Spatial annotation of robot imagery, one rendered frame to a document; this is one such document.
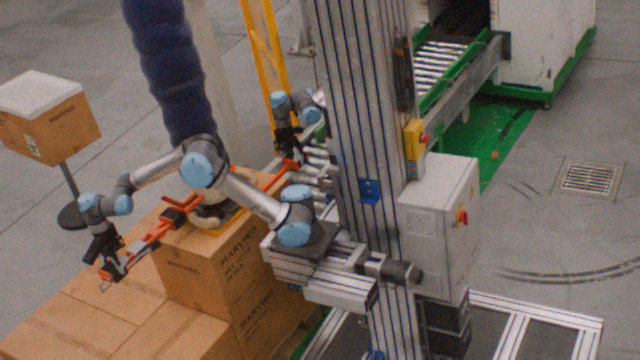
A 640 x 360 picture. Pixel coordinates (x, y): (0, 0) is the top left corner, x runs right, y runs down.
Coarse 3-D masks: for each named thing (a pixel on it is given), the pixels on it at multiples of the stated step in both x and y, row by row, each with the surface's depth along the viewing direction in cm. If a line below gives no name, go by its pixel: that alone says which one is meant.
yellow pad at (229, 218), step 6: (222, 210) 315; (234, 210) 313; (240, 210) 313; (246, 210) 315; (216, 216) 311; (222, 216) 308; (228, 216) 310; (234, 216) 310; (222, 222) 307; (228, 222) 307; (210, 228) 306; (216, 228) 304; (222, 228) 304; (210, 234) 304; (216, 234) 302
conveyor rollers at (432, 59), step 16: (432, 48) 510; (448, 48) 510; (464, 48) 505; (416, 64) 493; (432, 64) 495; (448, 64) 488; (416, 80) 476; (432, 80) 470; (320, 144) 429; (320, 160) 412; (288, 176) 405; (304, 176) 401; (320, 208) 376
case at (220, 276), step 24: (240, 168) 345; (192, 192) 334; (240, 216) 312; (168, 240) 307; (192, 240) 304; (216, 240) 301; (240, 240) 309; (168, 264) 315; (192, 264) 303; (216, 264) 298; (240, 264) 312; (264, 264) 328; (168, 288) 329; (192, 288) 316; (216, 288) 304; (240, 288) 315; (216, 312) 317; (240, 312) 319
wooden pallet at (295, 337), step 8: (312, 304) 373; (312, 312) 375; (320, 312) 382; (304, 320) 370; (312, 320) 376; (296, 328) 377; (304, 328) 374; (312, 328) 378; (288, 336) 359; (296, 336) 373; (304, 336) 372; (280, 344) 353; (288, 344) 369; (296, 344) 368; (280, 352) 365; (288, 352) 364
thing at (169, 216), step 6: (168, 210) 300; (174, 210) 299; (180, 210) 297; (162, 216) 296; (168, 216) 296; (174, 216) 295; (180, 216) 294; (186, 216) 298; (168, 222) 293; (174, 222) 292; (180, 222) 295; (186, 222) 298; (174, 228) 294
